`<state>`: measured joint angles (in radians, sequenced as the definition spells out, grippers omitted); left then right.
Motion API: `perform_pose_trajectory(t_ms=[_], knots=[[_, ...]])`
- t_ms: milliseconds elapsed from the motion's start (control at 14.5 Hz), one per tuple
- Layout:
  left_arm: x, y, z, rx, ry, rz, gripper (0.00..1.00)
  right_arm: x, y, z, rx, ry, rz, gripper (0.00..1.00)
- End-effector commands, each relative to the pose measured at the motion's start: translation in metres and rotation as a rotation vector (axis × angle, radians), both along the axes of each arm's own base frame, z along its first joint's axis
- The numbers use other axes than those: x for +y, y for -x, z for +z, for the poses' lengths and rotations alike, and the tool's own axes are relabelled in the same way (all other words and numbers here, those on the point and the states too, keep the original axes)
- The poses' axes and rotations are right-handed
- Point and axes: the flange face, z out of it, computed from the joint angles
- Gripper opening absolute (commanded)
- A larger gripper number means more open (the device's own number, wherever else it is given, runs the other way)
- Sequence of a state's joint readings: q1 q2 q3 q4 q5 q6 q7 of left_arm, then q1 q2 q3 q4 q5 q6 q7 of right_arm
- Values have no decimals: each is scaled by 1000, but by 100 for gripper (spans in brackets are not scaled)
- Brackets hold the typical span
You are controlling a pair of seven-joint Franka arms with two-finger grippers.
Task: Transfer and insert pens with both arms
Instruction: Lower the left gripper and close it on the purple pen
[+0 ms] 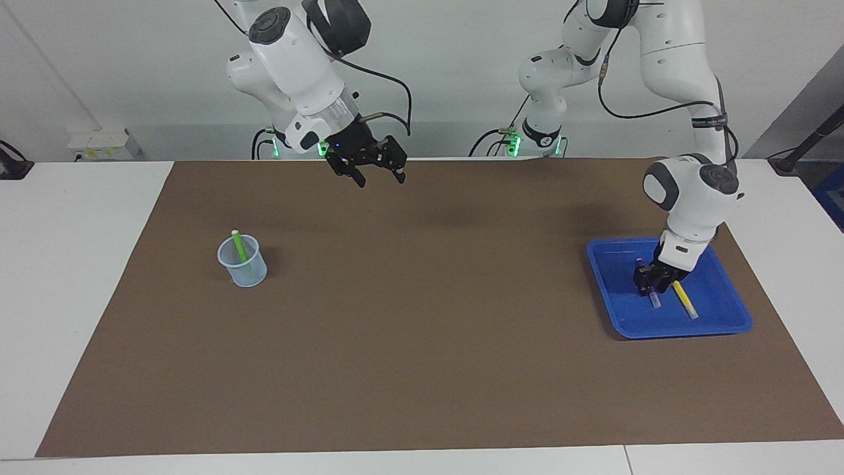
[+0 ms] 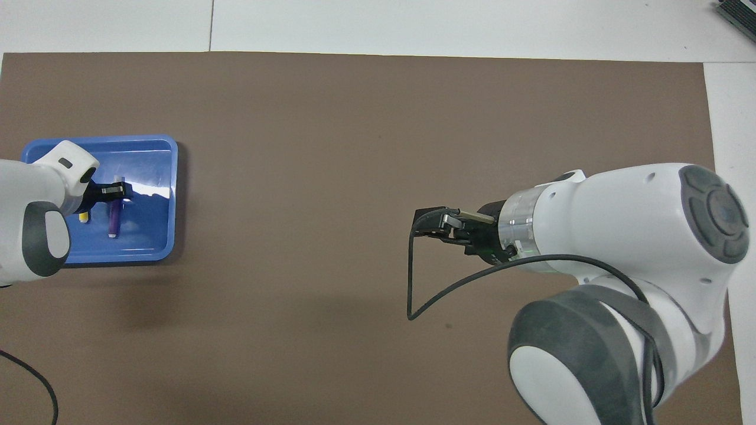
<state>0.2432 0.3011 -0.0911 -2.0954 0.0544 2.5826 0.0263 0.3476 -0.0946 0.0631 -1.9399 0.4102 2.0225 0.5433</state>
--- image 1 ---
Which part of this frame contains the yellow highlighter pen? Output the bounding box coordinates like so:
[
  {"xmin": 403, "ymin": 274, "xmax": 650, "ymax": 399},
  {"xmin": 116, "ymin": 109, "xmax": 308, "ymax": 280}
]
[{"xmin": 670, "ymin": 280, "xmax": 699, "ymax": 320}]

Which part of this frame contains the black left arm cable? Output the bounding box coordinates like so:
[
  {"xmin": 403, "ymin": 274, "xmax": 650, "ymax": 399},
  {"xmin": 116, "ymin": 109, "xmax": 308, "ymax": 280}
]
[{"xmin": 597, "ymin": 13, "xmax": 740, "ymax": 172}]

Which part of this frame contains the white wall socket box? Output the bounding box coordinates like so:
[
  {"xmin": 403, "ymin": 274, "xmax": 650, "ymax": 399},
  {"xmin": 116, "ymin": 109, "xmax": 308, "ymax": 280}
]
[{"xmin": 66, "ymin": 128, "xmax": 143, "ymax": 162}]

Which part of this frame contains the purple highlighter pen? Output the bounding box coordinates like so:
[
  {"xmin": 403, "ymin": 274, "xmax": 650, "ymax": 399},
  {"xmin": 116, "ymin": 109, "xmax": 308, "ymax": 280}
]
[{"xmin": 634, "ymin": 258, "xmax": 662, "ymax": 309}]

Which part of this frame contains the translucent plastic cup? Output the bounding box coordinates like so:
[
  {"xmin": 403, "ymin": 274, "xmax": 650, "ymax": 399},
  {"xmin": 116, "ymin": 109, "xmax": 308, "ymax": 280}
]
[{"xmin": 217, "ymin": 234, "xmax": 268, "ymax": 288}]

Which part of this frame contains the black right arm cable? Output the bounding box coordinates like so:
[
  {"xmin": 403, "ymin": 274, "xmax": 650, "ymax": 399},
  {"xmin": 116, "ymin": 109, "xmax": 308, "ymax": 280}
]
[{"xmin": 307, "ymin": 13, "xmax": 413, "ymax": 138}]

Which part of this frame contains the black base cable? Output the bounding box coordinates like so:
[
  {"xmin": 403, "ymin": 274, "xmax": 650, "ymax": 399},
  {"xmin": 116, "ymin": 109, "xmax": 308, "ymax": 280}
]
[
  {"xmin": 250, "ymin": 127, "xmax": 276, "ymax": 160},
  {"xmin": 469, "ymin": 98, "xmax": 530, "ymax": 158}
]

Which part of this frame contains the brown table mat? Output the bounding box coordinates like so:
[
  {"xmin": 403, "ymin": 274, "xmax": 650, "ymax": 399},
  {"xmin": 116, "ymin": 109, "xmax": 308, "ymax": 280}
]
[{"xmin": 36, "ymin": 157, "xmax": 844, "ymax": 459}]

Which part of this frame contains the black right base cable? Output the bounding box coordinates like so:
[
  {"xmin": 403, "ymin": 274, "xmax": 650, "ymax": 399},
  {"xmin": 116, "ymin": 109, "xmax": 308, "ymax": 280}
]
[{"xmin": 250, "ymin": 127, "xmax": 276, "ymax": 160}]

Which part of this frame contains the blue plastic tray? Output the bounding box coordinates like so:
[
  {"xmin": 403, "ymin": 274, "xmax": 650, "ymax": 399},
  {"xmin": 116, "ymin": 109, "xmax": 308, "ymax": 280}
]
[{"xmin": 586, "ymin": 236, "xmax": 753, "ymax": 340}]

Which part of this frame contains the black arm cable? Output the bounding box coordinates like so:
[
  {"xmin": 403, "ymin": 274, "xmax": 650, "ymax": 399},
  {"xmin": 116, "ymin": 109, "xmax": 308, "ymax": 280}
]
[
  {"xmin": 307, "ymin": 13, "xmax": 413, "ymax": 138},
  {"xmin": 597, "ymin": 13, "xmax": 740, "ymax": 172}
]

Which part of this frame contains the black stand pole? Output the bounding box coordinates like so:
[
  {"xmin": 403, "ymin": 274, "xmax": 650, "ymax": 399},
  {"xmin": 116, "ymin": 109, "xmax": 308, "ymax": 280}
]
[{"xmin": 768, "ymin": 104, "xmax": 844, "ymax": 176}]

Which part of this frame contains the black left base cable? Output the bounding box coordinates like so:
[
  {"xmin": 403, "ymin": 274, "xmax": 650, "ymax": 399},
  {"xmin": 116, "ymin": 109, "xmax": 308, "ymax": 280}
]
[{"xmin": 469, "ymin": 98, "xmax": 530, "ymax": 158}]

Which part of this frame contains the blue box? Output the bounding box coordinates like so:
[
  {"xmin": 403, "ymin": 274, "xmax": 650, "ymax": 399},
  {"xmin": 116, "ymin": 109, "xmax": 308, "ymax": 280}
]
[{"xmin": 811, "ymin": 164, "xmax": 844, "ymax": 233}]

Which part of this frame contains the green highlighter pen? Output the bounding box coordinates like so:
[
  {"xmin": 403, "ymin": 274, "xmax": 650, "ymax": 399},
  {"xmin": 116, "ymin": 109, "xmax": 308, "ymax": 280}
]
[{"xmin": 231, "ymin": 229, "xmax": 255, "ymax": 279}]

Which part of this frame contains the black clamp mount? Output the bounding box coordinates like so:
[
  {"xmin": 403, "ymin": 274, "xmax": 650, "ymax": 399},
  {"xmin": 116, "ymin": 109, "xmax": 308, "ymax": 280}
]
[{"xmin": 0, "ymin": 139, "xmax": 35, "ymax": 181}]

